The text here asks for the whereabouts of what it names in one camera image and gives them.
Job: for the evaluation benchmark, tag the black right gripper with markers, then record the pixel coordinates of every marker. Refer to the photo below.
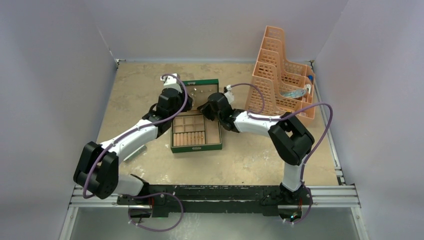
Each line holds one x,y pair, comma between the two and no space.
204,110

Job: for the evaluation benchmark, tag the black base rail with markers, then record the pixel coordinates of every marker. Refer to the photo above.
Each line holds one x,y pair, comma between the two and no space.
267,200

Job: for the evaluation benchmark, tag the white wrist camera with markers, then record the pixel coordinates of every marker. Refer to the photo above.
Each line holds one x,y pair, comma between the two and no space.
227,91
171,82

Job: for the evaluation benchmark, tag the green jewelry box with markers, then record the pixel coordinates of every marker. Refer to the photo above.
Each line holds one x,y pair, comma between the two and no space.
190,130

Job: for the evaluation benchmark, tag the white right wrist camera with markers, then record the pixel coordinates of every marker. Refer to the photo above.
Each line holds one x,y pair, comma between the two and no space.
227,91

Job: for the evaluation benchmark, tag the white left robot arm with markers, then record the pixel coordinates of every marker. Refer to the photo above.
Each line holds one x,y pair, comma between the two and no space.
97,171

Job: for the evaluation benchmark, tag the peach plastic file organizer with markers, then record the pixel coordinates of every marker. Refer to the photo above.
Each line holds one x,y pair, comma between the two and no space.
274,73

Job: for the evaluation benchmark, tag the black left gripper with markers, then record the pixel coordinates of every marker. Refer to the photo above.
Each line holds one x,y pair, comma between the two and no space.
188,105

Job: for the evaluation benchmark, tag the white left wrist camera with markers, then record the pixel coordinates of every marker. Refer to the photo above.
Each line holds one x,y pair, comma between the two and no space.
171,82

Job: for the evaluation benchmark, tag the blue item in organizer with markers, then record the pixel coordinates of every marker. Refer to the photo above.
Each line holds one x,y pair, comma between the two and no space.
294,94

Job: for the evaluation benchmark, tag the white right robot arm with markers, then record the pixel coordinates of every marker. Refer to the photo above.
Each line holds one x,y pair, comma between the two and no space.
291,139

